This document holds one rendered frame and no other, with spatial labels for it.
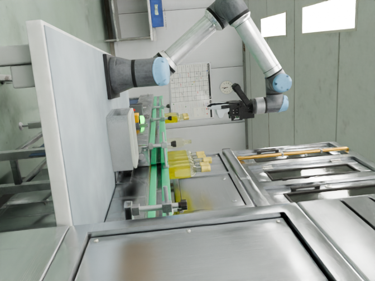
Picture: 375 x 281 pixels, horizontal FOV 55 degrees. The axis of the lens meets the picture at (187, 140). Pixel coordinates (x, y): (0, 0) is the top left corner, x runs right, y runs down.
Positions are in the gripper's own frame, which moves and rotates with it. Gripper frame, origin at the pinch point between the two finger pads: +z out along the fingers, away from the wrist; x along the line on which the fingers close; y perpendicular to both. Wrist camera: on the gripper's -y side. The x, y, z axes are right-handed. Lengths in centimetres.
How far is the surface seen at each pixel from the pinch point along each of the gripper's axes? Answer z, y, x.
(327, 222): -8, 5, -100
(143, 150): 31.9, 16.1, -7.5
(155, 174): 27.4, 25.2, -14.7
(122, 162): 39.2, 14.1, -26.5
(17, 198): 104, 45, 22
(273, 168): -39, 47, 34
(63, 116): 43, -16, -80
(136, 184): 34, 23, -28
